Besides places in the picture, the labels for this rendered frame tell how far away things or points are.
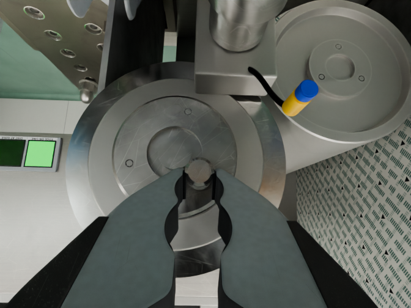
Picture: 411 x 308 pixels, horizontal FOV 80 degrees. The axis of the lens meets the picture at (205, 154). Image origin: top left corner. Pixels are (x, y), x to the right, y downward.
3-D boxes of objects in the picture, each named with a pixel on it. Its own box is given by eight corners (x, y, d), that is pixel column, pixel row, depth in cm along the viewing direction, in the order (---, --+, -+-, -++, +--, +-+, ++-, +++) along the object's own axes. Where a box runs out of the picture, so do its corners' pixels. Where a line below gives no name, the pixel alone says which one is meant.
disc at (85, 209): (281, 63, 18) (293, 278, 15) (278, 66, 19) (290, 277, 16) (79, 57, 18) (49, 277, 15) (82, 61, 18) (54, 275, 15)
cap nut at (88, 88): (93, 79, 51) (90, 99, 50) (100, 88, 54) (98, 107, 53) (75, 79, 51) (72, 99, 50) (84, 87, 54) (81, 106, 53)
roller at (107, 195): (261, 79, 17) (268, 252, 15) (223, 155, 43) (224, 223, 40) (96, 75, 17) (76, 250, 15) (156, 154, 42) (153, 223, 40)
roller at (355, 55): (408, 2, 20) (433, 146, 17) (291, 116, 45) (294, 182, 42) (260, -6, 20) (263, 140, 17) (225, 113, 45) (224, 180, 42)
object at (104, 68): (126, -91, 22) (103, 100, 18) (162, 60, 45) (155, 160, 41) (120, -91, 22) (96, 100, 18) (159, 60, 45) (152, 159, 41)
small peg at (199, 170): (207, 190, 11) (179, 178, 12) (205, 194, 14) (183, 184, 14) (219, 163, 12) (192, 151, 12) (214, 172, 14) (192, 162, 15)
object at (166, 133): (178, 71, 16) (263, 154, 15) (180, 86, 18) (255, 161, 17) (84, 150, 15) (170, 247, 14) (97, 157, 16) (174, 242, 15)
